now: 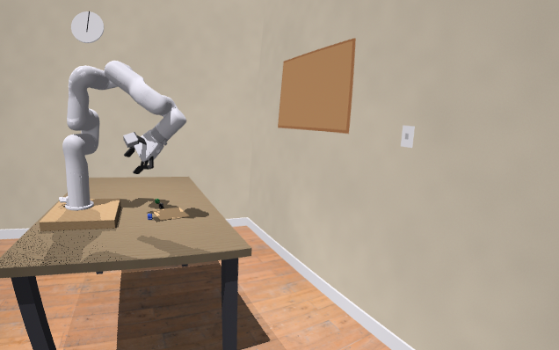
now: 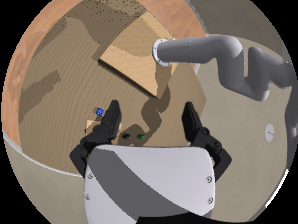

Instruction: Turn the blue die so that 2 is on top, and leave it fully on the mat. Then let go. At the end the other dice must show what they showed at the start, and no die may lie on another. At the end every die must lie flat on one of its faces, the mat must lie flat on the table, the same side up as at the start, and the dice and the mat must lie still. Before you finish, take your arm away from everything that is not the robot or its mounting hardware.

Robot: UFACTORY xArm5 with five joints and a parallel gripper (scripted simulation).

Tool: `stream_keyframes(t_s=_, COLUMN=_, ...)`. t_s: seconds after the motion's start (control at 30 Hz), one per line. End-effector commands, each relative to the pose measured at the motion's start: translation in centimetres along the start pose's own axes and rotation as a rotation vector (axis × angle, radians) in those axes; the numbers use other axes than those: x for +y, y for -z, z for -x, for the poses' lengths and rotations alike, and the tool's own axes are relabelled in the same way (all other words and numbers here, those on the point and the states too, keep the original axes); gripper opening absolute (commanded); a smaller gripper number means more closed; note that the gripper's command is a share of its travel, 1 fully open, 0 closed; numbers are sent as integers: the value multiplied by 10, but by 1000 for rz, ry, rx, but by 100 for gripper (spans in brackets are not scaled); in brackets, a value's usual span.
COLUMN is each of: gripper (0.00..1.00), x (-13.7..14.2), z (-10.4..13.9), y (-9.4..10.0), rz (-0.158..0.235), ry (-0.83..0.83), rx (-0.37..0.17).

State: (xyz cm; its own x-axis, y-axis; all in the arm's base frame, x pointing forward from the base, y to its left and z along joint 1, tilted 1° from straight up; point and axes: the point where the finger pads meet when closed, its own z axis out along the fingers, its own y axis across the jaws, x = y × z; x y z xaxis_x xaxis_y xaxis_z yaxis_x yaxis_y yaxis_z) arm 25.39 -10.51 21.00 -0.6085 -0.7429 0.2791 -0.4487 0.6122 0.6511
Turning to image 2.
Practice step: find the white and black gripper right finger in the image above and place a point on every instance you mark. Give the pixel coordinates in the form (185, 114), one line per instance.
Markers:
(200, 136)

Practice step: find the blue die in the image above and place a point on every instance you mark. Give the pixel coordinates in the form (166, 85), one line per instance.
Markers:
(99, 112)

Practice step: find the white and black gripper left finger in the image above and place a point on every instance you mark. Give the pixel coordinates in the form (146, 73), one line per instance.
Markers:
(103, 133)

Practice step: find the black die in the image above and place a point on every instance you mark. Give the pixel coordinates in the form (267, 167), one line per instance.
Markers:
(127, 136)

